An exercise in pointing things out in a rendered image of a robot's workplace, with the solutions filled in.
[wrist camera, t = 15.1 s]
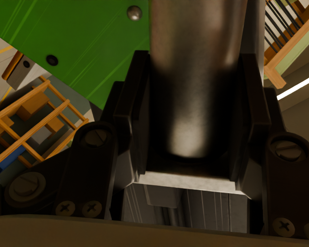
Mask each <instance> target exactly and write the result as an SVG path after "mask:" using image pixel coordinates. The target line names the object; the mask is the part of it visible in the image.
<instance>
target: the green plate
mask: <svg viewBox="0 0 309 247"><path fill-rule="evenodd" d="M132 5H135V6H138V7H139V8H140V9H141V10H142V18H141V19H140V20H138V21H132V20H130V19H129V18H128V16H127V9H128V8H129V7H130V6H132ZM0 38H1V39H3V40H4V41H5V42H7V43H8V44H10V45H11V46H12V47H14V48H15V49H17V50H18V51H19V52H21V53H22V54H24V55H25V56H26V57H28V58H29V59H31V60H32V61H33V62H35V63H36V64H38V65H39V66H41V67H42V68H43V69H45V70H46V71H48V72H49V73H51V74H52V75H53V76H55V77H56V78H58V79H59V80H60V81H62V82H63V83H65V84H66V85H68V86H69V87H70V88H72V89H73V90H75V91H76V92H77V93H79V94H80V95H82V96H83V97H84V98H86V99H87V100H89V101H90V102H91V103H93V104H94V105H96V106H97V107H99V108H100V109H101V110H102V111H103V109H104V106H105V104H106V101H107V99H108V96H109V93H110V91H111V88H112V85H113V83H114V82H115V81H125V79H126V76H127V73H128V70H129V66H130V63H131V60H132V57H133V55H134V52H135V50H149V51H150V37H149V7H148V0H0Z"/></svg>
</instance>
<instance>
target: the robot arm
mask: <svg viewBox="0 0 309 247"><path fill-rule="evenodd" d="M152 134H153V128H152V97H151V67H150V52H149V50H135V52H134V55H133V57H132V60H131V63H130V66H129V70H128V73H127V76H126V79H125V81H115V82H114V83H113V85H112V88H111V91H110V93H109V96H108V99H107V101H106V104H105V106H104V109H103V112H102V115H101V117H100V120H99V121H94V122H90V123H86V124H85V125H83V126H81V127H80V128H79V129H78V130H77V131H76V133H75V135H74V138H73V141H72V144H71V147H69V148H67V149H65V150H63V151H62V152H60V153H58V154H56V155H54V156H52V157H50V158H48V159H46V160H44V161H42V162H41V163H39V164H37V165H35V166H33V167H31V168H29V169H27V170H25V171H23V172H21V173H20V174H18V175H17V176H15V177H14V178H13V179H12V180H11V181H10V182H9V183H8V184H7V186H4V187H3V186H2V185H1V184H0V247H309V142H308V141H307V140H306V139H304V138H303V137H302V136H299V135H297V134H295V133H291V132H287V130H286V127H285V124H284V120H283V116H282V112H281V109H280V105H279V101H278V98H277V94H276V91H275V88H273V87H263V84H262V80H261V76H260V72H259V67H258V62H257V58H256V54H255V53H240V55H239V59H238V65H237V71H236V78H235V84H234V91H233V97H232V106H231V112H230V119H229V125H228V131H227V151H228V166H229V179H230V182H234V183H235V190H236V191H241V192H242V193H243V194H245V195H246V196H247V197H248V199H247V233H239V232H229V231H220V230H210V229H200V228H190V227H180V226H169V225H159V224H149V223H138V222H124V213H125V203H126V194H127V186H129V185H130V184H132V183H134V182H136V183H138V182H139V177H140V175H141V174H143V175H145V172H146V166H147V161H148V156H149V151H150V145H151V140H152Z"/></svg>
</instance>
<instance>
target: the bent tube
mask: <svg viewBox="0 0 309 247"><path fill-rule="evenodd" d="M247 1H248V0H148V7H149V37H150V67H151V97H152V128H153V134H152V140H151V145H150V151H149V156H148V161H147V166H146V172H145V175H143V174H141V175H140V177H139V182H138V183H139V184H148V185H157V186H167V187H176V188H185V189H194V190H203V191H213V192H222V193H231V194H240V195H244V194H243V193H242V192H241V191H236V190H235V183H234V182H230V179H229V166H228V151H227V131H228V125H229V119H230V112H231V106H232V97H233V91H234V84H235V78H236V71H237V65H238V59H239V52H240V46H241V39H242V33H243V27H244V20H245V14H246V7H247ZM134 183H136V182H134Z"/></svg>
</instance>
